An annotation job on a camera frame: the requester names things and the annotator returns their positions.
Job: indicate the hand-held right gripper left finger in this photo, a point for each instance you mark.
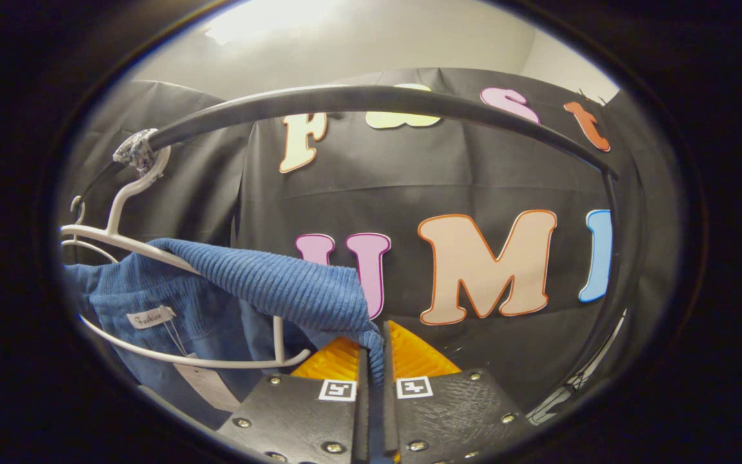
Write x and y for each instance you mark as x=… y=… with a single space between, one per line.
x=294 y=419

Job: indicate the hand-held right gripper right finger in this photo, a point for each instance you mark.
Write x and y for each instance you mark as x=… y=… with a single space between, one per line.
x=455 y=419

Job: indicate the white clothes hanger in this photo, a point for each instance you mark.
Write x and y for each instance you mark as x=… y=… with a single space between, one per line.
x=115 y=216
x=87 y=244

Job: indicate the black backdrop cloth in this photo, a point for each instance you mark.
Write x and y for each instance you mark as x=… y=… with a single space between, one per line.
x=409 y=193

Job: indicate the silver tape wad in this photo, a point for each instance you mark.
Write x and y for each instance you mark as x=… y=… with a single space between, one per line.
x=136 y=151

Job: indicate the black clothes rack post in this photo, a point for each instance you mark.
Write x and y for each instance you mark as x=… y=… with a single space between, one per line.
x=612 y=193

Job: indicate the black clothes rack rail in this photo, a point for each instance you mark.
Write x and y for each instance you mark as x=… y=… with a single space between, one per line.
x=377 y=96

